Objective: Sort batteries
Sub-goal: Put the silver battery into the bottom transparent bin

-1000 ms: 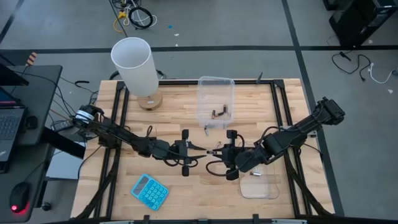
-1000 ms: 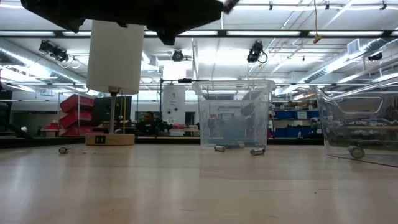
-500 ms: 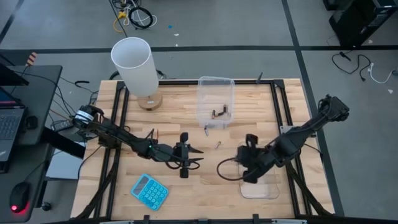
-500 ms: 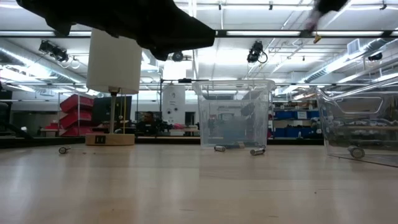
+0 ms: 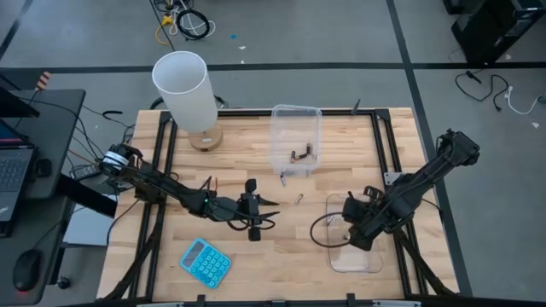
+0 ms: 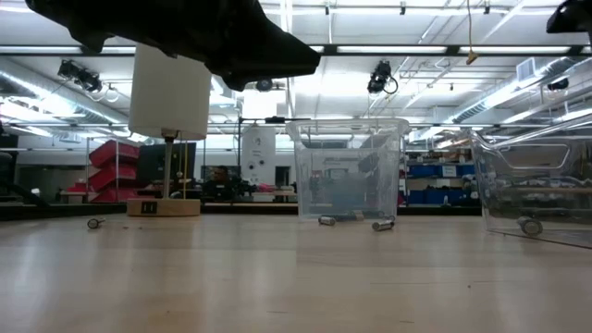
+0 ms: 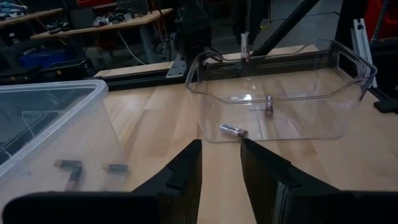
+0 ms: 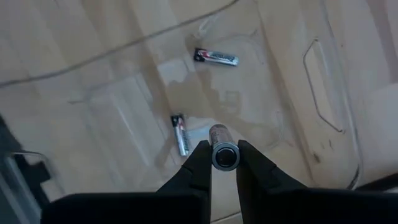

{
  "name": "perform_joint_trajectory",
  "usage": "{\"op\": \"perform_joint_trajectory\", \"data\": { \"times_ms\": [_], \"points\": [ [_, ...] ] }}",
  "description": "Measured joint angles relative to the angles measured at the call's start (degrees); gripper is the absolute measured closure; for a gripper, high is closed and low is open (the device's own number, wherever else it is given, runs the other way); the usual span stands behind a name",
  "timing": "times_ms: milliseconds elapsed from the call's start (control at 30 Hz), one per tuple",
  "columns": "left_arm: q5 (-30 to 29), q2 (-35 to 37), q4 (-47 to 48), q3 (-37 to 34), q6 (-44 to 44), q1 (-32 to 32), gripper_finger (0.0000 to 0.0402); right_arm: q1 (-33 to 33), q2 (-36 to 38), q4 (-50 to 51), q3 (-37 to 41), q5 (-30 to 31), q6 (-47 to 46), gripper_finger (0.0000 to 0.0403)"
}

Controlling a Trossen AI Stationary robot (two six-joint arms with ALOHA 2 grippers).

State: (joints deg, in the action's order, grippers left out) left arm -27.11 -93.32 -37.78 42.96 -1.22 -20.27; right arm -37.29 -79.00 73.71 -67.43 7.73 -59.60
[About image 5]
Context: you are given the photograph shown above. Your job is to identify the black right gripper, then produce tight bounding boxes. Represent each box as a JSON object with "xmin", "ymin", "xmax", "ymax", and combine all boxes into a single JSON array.
[{"xmin": 342, "ymin": 192, "xmax": 385, "ymax": 252}]

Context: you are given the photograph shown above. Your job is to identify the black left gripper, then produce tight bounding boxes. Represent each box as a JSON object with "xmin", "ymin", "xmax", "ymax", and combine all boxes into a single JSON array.
[{"xmin": 232, "ymin": 178, "xmax": 281, "ymax": 243}]

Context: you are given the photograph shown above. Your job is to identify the clear long plastic bin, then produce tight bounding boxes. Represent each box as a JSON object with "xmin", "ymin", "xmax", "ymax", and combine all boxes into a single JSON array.
[{"xmin": 325, "ymin": 193, "xmax": 385, "ymax": 275}]

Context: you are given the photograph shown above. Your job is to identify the teal calculator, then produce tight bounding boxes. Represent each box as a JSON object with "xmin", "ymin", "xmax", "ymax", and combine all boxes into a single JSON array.
[{"xmin": 178, "ymin": 237, "xmax": 233, "ymax": 290}]

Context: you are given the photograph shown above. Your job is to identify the white shade wooden base lamp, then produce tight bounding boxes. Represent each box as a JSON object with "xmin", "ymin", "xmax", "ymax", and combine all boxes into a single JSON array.
[{"xmin": 151, "ymin": 49, "xmax": 224, "ymax": 153}]

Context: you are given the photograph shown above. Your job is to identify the clear square plastic bin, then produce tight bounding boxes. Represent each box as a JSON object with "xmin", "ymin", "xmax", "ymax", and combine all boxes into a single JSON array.
[{"xmin": 268, "ymin": 103, "xmax": 324, "ymax": 178}]

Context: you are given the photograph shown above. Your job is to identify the grey flat panel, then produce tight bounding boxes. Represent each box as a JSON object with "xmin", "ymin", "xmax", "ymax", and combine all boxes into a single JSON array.
[{"xmin": 62, "ymin": 203, "xmax": 117, "ymax": 247}]

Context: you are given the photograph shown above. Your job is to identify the black diagonal desk beam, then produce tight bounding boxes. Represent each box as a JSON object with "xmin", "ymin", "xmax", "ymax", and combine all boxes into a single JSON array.
[{"xmin": 57, "ymin": 173, "xmax": 119, "ymax": 218}]

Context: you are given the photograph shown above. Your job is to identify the black power adapter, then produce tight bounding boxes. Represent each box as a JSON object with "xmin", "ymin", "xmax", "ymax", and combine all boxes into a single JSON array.
[{"xmin": 69, "ymin": 164, "xmax": 103, "ymax": 181}]

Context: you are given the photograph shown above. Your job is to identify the black side desk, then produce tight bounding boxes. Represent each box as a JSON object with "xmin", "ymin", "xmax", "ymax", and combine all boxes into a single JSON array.
[{"xmin": 0, "ymin": 88, "xmax": 87, "ymax": 306}]

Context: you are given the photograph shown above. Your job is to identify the small black puck device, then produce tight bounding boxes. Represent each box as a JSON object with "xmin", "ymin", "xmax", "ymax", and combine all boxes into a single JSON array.
[{"xmin": 33, "ymin": 158, "xmax": 54, "ymax": 178}]

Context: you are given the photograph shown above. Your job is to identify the black equipment case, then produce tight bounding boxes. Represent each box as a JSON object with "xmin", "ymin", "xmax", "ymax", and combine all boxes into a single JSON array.
[{"xmin": 442, "ymin": 0, "xmax": 546, "ymax": 66}]

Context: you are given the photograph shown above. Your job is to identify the black computer mouse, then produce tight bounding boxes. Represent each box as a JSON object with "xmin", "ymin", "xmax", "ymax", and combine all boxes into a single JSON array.
[{"xmin": 12, "ymin": 249, "xmax": 44, "ymax": 296}]

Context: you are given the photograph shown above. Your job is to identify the black laptop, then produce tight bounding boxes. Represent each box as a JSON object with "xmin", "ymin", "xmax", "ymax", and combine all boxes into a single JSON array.
[{"xmin": 0, "ymin": 119, "xmax": 36, "ymax": 223}]

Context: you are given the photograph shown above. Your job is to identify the orange black striped marker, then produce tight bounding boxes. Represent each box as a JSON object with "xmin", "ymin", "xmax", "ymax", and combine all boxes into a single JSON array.
[{"xmin": 35, "ymin": 71, "xmax": 52, "ymax": 91}]

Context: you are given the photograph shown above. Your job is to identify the black desk monitor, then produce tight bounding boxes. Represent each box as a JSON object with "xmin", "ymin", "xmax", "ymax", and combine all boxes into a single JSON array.
[{"xmin": 0, "ymin": 87, "xmax": 41, "ymax": 119}]

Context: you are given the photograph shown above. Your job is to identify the black left wrist camera cable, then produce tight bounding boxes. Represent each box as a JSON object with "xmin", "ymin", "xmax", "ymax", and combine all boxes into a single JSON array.
[{"xmin": 225, "ymin": 217, "xmax": 277, "ymax": 233}]

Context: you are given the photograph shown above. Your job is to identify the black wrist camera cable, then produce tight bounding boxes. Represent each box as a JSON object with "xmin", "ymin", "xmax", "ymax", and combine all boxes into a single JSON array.
[
  {"xmin": 225, "ymin": 217, "xmax": 277, "ymax": 233},
  {"xmin": 309, "ymin": 211, "xmax": 356, "ymax": 250}
]

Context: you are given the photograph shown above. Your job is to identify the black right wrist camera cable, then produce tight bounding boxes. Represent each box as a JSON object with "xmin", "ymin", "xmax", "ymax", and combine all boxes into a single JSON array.
[{"xmin": 309, "ymin": 211, "xmax": 356, "ymax": 250}]

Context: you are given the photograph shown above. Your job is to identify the black aluminium table frame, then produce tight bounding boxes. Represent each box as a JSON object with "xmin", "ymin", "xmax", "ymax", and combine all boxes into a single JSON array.
[{"xmin": 100, "ymin": 107, "xmax": 460, "ymax": 307}]

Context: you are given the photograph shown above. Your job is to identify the black floor cable with plug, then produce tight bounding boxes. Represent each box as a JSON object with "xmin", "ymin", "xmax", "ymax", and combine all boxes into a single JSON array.
[{"xmin": 454, "ymin": 70, "xmax": 512, "ymax": 113}]

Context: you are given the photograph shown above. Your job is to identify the black coiled floor cable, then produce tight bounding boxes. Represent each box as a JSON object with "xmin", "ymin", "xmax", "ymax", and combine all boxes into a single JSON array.
[{"xmin": 176, "ymin": 9, "xmax": 212, "ymax": 42}]

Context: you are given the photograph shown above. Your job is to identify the white floor cable with plug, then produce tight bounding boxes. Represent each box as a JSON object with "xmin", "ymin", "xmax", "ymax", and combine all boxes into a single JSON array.
[{"xmin": 503, "ymin": 85, "xmax": 543, "ymax": 116}]

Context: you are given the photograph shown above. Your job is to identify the long black floor cable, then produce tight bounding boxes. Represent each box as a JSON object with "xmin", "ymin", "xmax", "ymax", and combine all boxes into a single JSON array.
[{"xmin": 148, "ymin": 0, "xmax": 177, "ymax": 55}]

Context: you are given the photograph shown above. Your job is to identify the white tangled floor cable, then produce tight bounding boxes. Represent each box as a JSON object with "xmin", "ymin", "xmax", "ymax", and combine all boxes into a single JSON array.
[{"xmin": 169, "ymin": 0, "xmax": 217, "ymax": 38}]

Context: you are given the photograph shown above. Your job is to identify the yellow floor cable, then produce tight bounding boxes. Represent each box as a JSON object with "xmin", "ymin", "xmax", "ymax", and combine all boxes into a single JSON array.
[{"xmin": 154, "ymin": 13, "xmax": 177, "ymax": 46}]

